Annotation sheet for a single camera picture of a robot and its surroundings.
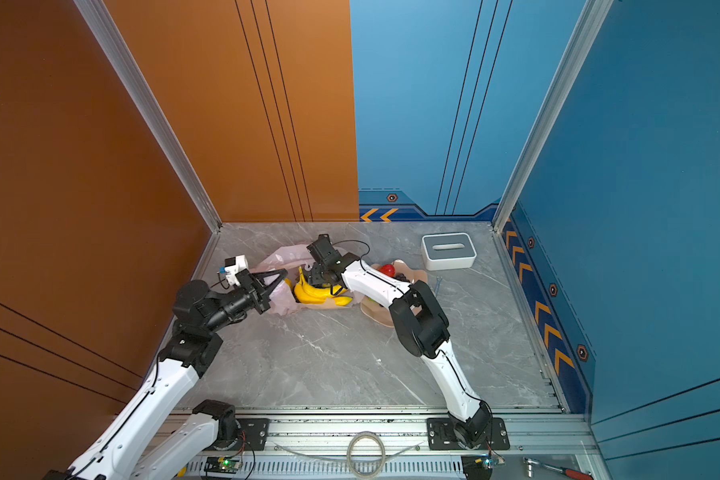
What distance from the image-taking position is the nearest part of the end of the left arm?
2.06 ft

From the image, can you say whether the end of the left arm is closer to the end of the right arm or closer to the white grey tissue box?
the end of the right arm

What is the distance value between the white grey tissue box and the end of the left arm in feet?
1.83

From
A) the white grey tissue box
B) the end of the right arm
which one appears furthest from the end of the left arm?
the white grey tissue box

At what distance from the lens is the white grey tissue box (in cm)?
105
